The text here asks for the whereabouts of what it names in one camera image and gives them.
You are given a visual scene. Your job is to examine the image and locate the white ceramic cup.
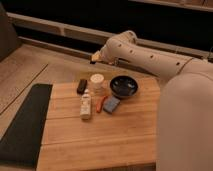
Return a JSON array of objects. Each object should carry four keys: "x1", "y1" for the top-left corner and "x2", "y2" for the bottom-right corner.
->
[{"x1": 90, "y1": 73, "x2": 104, "y2": 95}]

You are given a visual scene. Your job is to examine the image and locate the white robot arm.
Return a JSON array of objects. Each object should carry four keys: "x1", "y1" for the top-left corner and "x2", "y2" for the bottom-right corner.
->
[{"x1": 91, "y1": 30, "x2": 213, "y2": 171}]

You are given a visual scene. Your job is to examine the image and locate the dark ceramic bowl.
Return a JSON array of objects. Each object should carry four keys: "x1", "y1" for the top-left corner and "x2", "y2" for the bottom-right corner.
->
[{"x1": 110, "y1": 75, "x2": 138, "y2": 99}]

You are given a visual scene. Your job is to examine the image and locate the blue sponge block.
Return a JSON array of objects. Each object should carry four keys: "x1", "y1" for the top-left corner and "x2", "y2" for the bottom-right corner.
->
[{"x1": 103, "y1": 96, "x2": 120, "y2": 113}]

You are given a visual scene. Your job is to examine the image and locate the white plastic bottle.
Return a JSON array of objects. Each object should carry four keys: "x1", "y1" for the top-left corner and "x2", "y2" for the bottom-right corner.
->
[{"x1": 80, "y1": 89, "x2": 92, "y2": 120}]

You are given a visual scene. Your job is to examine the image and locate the small dark brown block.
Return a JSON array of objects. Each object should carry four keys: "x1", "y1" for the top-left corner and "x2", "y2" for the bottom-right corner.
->
[{"x1": 77, "y1": 79, "x2": 87, "y2": 94}]

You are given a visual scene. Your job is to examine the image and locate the dark green mat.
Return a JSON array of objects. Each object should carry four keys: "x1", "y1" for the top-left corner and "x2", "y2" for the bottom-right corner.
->
[{"x1": 0, "y1": 84, "x2": 52, "y2": 167}]

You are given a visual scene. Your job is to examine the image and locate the grey chair edge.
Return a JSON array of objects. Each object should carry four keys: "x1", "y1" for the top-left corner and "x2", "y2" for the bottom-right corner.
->
[{"x1": 0, "y1": 2, "x2": 22, "y2": 62}]

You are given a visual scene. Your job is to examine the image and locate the wooden rail shelf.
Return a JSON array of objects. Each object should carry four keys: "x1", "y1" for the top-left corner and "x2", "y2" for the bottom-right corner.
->
[{"x1": 7, "y1": 12, "x2": 213, "y2": 59}]

